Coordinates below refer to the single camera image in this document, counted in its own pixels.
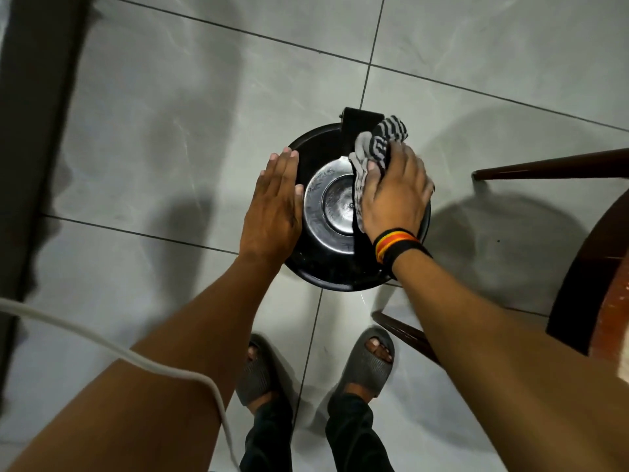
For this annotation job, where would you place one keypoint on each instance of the person's right hand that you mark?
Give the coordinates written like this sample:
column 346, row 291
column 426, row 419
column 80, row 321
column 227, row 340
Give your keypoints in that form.
column 398, row 196

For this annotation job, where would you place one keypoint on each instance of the person's left hand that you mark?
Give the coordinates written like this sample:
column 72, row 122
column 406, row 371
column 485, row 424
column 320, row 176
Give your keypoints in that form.
column 270, row 216

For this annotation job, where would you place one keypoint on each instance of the person's right thumb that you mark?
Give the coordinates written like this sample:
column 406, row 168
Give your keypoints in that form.
column 371, row 179

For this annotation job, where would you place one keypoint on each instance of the person's left thumb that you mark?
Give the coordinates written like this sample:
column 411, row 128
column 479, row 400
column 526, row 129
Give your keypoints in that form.
column 299, row 191

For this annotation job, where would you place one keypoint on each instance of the grey striped cleaning cloth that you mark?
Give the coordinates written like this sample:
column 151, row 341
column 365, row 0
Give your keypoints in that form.
column 379, row 135

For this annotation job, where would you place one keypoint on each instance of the black round cooker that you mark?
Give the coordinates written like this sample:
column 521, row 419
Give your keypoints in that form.
column 329, row 270

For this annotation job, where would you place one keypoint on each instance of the person's right forearm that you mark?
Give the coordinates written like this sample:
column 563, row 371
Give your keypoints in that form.
column 496, row 368

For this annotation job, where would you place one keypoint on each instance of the person's left forearm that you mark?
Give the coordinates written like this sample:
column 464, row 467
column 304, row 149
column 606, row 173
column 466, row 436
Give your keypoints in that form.
column 172, row 378

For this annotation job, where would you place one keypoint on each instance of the black orange striped wristband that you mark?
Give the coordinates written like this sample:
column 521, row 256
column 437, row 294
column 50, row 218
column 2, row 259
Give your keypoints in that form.
column 395, row 245

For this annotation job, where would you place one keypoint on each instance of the grey left slipper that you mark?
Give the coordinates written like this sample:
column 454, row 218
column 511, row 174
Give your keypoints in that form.
column 255, row 378

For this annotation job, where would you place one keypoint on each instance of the grey slipper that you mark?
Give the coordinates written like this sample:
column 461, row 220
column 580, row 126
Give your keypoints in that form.
column 363, row 373
column 255, row 378

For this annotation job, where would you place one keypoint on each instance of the grey right slipper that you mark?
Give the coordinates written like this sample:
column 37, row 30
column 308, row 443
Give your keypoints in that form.
column 363, row 373

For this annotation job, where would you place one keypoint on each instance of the dark wooden chair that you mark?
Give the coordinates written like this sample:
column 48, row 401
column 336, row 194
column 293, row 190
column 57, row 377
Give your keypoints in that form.
column 585, row 285

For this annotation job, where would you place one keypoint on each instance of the dark trousers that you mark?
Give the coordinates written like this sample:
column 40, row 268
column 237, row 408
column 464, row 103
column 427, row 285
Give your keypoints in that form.
column 351, row 437

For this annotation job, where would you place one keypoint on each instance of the dark door frame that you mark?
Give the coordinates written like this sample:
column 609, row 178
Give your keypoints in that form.
column 34, row 142

